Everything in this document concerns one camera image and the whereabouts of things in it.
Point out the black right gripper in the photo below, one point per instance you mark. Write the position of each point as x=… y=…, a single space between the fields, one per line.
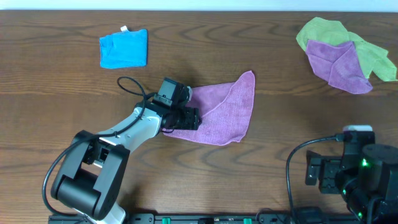
x=311 y=168

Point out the purple cloth with white tag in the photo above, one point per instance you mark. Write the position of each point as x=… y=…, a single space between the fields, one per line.
x=225 y=110

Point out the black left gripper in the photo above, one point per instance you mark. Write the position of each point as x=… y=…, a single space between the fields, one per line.
x=191 y=118

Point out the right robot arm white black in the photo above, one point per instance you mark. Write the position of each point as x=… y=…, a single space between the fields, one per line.
x=369 y=186

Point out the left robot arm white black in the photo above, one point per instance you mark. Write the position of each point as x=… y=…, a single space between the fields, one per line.
x=91 y=174

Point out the purple crumpled cloth on green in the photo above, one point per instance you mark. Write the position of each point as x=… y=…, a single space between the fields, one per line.
x=338 y=66

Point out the blue folded cloth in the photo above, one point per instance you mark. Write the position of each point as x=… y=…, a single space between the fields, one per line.
x=124 y=49

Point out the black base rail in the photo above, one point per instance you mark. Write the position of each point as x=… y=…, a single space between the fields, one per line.
x=264 y=216

